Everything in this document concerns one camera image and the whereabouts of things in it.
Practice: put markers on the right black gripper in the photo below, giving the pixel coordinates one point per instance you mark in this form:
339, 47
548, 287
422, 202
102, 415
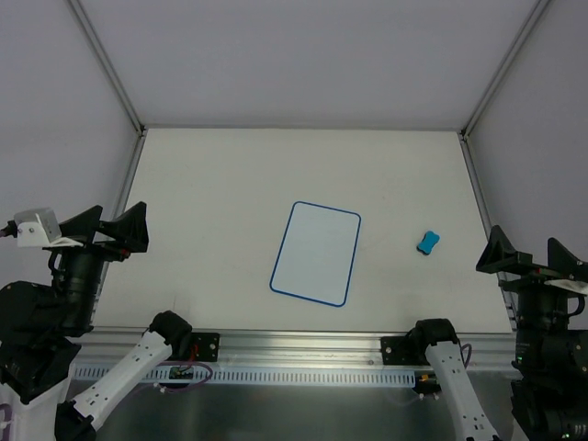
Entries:
531, 269

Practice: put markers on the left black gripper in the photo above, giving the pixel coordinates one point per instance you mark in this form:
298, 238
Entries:
98, 246

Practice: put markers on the blue whiteboard eraser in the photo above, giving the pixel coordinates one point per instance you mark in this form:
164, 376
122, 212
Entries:
428, 243

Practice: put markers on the blue framed whiteboard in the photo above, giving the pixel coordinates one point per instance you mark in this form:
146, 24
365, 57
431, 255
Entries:
316, 256

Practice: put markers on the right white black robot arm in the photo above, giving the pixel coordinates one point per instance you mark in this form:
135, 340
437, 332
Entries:
548, 371

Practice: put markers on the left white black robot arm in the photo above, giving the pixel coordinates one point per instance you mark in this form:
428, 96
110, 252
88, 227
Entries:
40, 323

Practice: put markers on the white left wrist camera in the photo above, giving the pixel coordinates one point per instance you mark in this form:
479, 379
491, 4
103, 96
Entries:
39, 228

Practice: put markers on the aluminium mounting rail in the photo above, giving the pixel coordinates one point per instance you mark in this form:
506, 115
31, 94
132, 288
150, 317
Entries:
277, 349

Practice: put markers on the left aluminium corner post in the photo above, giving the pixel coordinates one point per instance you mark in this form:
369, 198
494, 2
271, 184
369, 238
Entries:
96, 46

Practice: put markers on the aluminium corner post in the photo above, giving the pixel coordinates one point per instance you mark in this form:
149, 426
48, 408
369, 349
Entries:
530, 23
96, 46

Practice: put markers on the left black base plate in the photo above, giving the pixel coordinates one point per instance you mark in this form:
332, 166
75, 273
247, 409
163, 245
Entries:
198, 347

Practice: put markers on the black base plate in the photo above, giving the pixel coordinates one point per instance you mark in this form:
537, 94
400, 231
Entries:
198, 347
404, 350

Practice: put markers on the white slotted cable duct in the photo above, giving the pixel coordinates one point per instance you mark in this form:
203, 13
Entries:
382, 377

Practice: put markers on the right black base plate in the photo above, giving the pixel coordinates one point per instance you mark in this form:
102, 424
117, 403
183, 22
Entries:
404, 350

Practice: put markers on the right aluminium corner post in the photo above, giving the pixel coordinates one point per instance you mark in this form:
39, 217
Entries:
530, 23

